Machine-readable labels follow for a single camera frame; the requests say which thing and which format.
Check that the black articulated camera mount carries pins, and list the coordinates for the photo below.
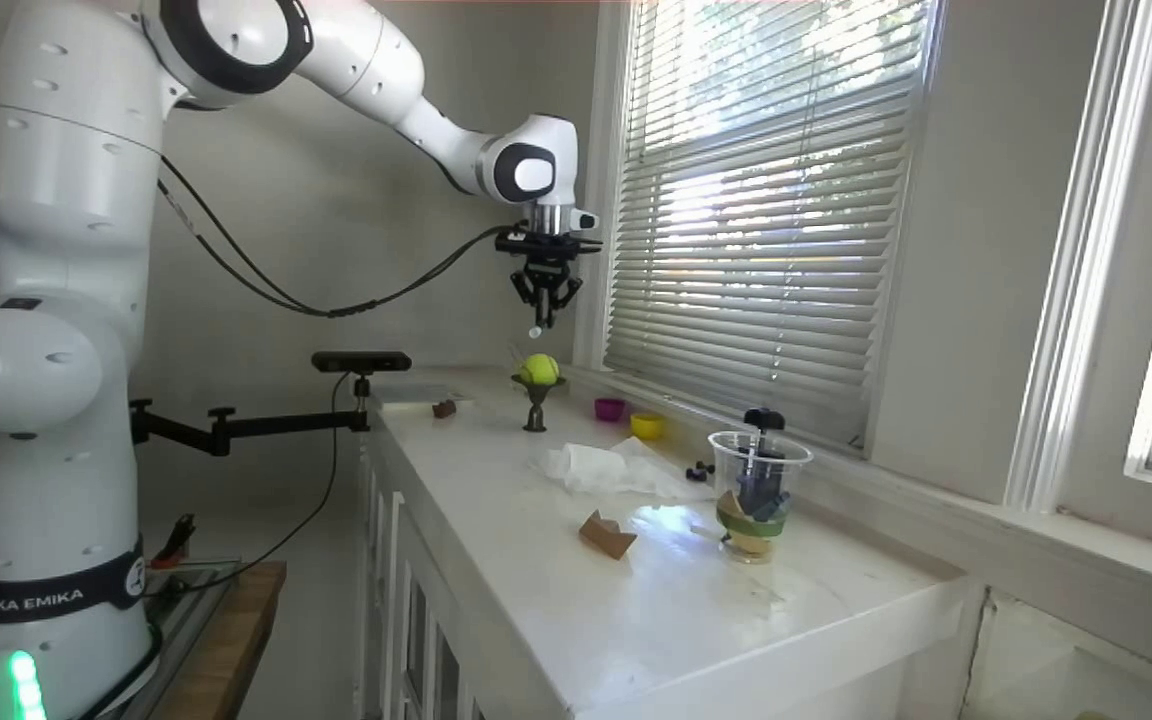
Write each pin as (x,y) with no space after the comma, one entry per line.
(256,424)

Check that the white cabinet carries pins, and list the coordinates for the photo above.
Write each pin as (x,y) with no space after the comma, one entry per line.
(471,643)

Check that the faceted brown wooden block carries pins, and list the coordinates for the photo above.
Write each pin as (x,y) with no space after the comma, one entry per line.
(445,410)

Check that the white window blinds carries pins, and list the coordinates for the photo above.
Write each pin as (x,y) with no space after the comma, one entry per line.
(760,200)

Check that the small black object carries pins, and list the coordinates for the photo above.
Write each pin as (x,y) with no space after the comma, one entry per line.
(698,470)

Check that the black stereo camera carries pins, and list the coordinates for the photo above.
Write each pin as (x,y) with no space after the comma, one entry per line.
(361,361)

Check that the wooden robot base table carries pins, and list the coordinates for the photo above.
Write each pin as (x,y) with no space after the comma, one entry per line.
(222,643)

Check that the red black clamp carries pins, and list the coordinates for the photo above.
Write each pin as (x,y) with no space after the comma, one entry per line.
(179,543)

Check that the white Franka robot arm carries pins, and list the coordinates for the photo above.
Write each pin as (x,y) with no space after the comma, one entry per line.
(56,344)

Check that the pink bowl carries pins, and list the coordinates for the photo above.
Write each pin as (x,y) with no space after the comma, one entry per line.
(611,410)

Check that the white crumpled cloth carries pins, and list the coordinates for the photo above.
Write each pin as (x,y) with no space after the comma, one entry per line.
(611,465)

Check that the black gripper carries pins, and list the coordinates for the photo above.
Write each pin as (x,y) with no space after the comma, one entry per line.
(545,248)

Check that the yellow-green tennis ball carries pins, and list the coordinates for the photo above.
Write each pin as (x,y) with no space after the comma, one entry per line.
(543,370)

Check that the dark metal goblet stand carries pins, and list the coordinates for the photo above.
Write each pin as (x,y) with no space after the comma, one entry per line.
(536,410)

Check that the clear plastic cup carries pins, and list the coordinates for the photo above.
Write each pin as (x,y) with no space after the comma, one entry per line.
(758,485)

